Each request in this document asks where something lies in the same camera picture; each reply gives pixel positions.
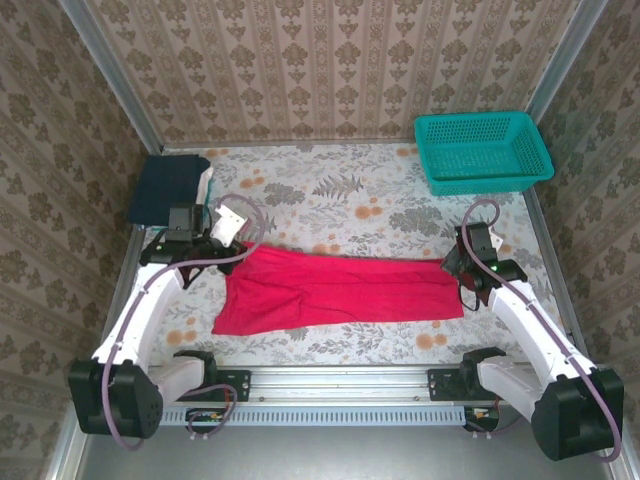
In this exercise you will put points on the red t-shirt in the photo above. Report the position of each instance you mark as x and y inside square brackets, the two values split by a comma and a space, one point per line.
[325, 290]

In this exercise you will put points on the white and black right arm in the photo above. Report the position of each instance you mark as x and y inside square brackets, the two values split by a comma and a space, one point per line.
[530, 325]

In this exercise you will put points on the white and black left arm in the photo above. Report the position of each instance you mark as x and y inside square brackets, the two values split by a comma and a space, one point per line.
[135, 320]

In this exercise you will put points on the folded white t-shirt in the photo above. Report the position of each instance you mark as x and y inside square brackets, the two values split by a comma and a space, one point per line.
[204, 187]

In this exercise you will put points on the folded teal t-shirt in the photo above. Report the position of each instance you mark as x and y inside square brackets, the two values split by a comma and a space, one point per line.
[212, 190]

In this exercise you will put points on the folded navy t-shirt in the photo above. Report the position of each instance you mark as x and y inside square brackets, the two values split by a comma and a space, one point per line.
[160, 185]

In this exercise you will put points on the teal plastic basket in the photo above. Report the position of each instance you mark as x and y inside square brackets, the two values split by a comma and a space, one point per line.
[480, 150]

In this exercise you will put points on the floral printed tablecloth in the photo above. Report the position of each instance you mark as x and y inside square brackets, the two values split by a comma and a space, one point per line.
[350, 210]

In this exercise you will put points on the black wiring connector box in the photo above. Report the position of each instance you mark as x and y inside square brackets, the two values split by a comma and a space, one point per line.
[205, 417]
[482, 419]

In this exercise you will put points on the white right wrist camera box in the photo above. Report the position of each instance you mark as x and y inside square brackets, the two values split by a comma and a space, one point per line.
[497, 239]

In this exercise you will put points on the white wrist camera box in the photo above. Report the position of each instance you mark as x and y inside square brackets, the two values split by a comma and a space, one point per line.
[497, 239]
[227, 225]

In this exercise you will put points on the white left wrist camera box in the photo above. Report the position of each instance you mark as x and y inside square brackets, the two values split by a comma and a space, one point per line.
[227, 225]

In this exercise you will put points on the aluminium frame side bar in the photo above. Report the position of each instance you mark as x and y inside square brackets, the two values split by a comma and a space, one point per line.
[122, 290]
[560, 280]

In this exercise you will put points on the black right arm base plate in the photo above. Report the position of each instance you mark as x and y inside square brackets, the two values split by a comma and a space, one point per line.
[442, 385]

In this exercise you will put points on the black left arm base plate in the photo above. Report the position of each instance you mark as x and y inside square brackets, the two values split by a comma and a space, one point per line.
[235, 385]

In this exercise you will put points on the aluminium frame post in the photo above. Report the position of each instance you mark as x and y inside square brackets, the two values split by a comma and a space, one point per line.
[565, 60]
[110, 75]

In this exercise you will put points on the aluminium mounting rail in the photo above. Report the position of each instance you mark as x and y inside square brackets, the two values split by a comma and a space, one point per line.
[340, 382]

